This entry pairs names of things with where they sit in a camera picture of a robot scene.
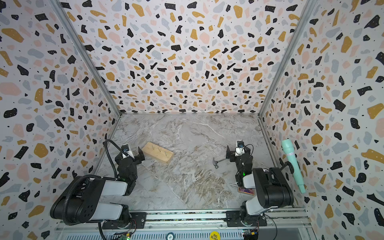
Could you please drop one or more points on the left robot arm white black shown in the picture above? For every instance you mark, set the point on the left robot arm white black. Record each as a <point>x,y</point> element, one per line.
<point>80,202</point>

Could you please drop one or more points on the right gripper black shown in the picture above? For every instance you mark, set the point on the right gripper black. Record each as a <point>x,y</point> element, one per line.
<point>233,156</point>

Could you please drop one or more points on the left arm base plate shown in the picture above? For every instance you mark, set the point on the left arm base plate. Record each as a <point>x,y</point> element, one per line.
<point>130,221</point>

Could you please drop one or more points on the purple card box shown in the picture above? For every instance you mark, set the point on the purple card box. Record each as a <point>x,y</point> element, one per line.
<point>246,191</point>

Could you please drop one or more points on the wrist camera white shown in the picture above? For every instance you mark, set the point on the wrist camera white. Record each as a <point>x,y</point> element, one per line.
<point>127,152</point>
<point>240,148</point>

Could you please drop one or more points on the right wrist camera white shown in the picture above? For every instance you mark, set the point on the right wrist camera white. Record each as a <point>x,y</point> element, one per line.
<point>240,148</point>

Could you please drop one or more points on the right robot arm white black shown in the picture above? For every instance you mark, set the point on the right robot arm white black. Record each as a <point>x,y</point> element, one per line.
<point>271,189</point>

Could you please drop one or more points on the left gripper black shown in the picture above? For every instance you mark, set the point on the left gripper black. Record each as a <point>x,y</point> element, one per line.
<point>138,158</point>

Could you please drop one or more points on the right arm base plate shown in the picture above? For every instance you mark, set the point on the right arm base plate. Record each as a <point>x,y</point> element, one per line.
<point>242,219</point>

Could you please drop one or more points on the light wooden block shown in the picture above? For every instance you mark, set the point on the light wooden block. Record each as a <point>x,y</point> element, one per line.
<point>158,153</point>

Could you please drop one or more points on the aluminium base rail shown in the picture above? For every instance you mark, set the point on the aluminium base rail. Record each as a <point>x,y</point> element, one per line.
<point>282,224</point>

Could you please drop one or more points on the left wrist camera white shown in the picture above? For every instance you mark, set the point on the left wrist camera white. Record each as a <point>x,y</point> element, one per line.
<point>127,152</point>

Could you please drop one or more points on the yellow round sticker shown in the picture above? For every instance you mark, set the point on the yellow round sticker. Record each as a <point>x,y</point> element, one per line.
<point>215,236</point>

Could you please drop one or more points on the steel claw hammer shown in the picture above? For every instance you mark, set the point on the steel claw hammer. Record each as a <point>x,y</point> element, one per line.
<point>215,162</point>

